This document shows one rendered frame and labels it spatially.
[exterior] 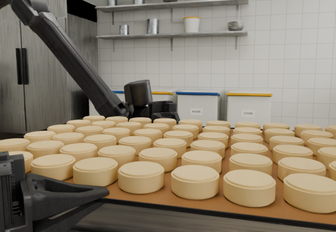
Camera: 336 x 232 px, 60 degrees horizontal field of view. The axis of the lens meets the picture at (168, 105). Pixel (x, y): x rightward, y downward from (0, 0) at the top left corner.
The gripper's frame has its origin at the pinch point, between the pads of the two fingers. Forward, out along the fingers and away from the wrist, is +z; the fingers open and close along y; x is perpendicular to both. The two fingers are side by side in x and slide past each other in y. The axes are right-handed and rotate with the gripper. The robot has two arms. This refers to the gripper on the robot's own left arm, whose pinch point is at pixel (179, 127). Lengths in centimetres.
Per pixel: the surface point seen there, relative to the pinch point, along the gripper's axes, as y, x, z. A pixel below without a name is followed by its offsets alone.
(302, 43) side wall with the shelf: -47, -325, -197
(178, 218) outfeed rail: 2.8, 19.1, 29.4
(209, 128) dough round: -2.3, 1.9, 13.1
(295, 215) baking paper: -0.6, 13.6, 39.6
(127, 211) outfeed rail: 2.8, 23.3, 25.4
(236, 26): -68, -246, -241
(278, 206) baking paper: -0.6, 13.5, 37.7
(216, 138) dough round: -2.3, 5.8, 19.8
